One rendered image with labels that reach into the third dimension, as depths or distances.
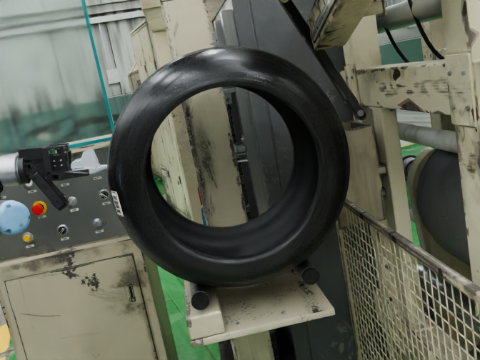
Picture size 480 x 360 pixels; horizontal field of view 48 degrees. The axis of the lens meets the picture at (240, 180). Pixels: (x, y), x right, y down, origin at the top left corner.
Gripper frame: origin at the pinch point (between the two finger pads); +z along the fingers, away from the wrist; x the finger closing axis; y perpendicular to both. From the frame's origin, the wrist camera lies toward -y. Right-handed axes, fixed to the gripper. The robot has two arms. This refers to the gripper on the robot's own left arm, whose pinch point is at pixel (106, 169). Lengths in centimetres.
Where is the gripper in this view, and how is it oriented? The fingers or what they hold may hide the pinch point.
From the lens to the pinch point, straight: 139.4
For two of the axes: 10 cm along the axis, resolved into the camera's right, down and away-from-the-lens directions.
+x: -1.2, -1.8, 9.8
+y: -0.8, -9.8, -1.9
